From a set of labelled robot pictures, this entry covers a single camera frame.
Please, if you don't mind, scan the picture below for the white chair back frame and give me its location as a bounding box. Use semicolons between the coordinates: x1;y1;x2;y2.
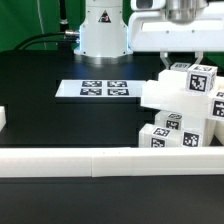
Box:
140;70;224;121

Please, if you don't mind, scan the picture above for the white front fence wall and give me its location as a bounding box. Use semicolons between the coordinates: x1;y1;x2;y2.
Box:
0;147;224;178

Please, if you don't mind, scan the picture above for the small white block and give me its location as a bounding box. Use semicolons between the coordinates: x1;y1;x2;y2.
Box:
155;111;182;130

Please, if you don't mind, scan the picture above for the white left fence wall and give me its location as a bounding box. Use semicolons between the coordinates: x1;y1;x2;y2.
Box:
0;106;6;132

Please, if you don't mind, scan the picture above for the white fence wall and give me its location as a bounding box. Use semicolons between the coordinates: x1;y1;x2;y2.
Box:
0;147;224;178
0;106;6;132

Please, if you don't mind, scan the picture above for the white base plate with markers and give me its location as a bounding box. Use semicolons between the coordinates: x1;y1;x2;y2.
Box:
56;80;144;98

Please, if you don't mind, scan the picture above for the white chair seat part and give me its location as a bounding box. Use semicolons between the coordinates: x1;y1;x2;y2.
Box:
181;115;222;147

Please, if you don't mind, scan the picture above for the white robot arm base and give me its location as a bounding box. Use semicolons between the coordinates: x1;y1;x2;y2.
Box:
74;0;133;65

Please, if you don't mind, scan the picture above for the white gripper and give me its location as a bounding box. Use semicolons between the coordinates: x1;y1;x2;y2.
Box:
128;7;224;69

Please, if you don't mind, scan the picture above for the black cable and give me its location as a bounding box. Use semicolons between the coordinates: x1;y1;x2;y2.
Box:
13;29;81;51

